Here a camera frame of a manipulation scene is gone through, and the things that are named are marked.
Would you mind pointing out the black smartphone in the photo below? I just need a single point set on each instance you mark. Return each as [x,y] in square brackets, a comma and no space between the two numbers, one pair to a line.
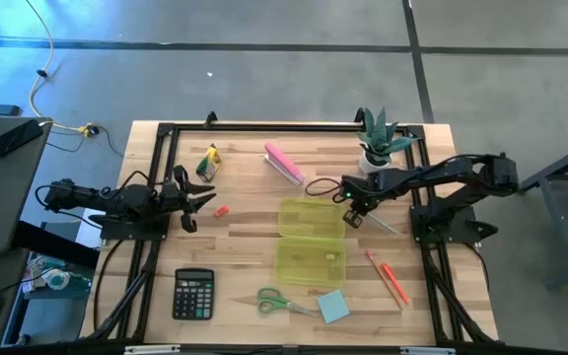
[15,138]

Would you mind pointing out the green succulent plant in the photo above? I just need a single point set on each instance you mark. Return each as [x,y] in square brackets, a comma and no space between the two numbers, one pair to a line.
[380,138]

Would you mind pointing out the slim grey pen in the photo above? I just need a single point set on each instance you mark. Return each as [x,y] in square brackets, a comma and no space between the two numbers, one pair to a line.
[382,223]

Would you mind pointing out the yellow-green plastic case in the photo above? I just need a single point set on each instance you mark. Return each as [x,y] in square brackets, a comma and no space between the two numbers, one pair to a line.
[313,266]

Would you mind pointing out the silver metal bracket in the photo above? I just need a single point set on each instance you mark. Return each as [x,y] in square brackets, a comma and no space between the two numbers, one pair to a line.
[152,350]
[428,351]

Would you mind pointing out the orange highlighter pen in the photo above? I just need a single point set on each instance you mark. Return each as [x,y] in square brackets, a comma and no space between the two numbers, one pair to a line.
[396,283]

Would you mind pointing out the black desk beam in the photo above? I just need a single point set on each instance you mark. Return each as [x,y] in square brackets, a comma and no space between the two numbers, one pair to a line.
[52,244]

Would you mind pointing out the black desk calculator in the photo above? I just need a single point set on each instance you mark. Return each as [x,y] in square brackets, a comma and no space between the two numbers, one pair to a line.
[193,296]

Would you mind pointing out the green yellow crayon box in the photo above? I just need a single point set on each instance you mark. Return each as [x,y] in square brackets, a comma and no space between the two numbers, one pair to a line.
[208,165]

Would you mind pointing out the white plant pot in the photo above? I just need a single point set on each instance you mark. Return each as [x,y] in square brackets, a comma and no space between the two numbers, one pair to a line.
[370,168]

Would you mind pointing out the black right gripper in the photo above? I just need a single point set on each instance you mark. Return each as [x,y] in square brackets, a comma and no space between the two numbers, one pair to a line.
[360,192]

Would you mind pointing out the black aluminium table frame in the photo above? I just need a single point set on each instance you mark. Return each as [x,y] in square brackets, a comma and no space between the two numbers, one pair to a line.
[284,127]

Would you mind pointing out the black frame clamp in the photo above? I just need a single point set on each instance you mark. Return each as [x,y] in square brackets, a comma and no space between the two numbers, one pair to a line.
[211,119]
[359,116]

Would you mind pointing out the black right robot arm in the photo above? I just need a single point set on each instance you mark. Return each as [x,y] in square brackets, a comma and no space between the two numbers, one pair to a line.
[437,172]

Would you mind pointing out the dark grey metal bench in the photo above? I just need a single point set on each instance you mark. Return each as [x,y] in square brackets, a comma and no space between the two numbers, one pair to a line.
[560,165]

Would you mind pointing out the small orange eraser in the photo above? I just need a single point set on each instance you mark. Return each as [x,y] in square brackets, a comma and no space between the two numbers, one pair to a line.
[221,211]

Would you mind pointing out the white teal tape dispenser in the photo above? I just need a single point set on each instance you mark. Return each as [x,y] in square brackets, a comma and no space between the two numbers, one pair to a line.
[57,280]

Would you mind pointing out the orange wooden pencil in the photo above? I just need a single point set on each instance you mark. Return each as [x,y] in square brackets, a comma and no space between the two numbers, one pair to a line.
[383,279]

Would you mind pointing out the pink white stapler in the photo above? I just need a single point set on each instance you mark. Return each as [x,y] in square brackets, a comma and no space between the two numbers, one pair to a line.
[284,163]

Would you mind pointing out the blue sticky note pad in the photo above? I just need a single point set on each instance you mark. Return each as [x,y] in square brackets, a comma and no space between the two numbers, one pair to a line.
[333,306]

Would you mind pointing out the grey side table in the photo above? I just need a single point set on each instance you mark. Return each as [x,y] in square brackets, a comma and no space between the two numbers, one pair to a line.
[13,197]

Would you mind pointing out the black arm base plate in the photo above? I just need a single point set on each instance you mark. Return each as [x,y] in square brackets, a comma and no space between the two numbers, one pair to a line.
[131,232]
[461,232]

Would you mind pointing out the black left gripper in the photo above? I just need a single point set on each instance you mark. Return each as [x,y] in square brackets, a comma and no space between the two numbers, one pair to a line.
[173,199]

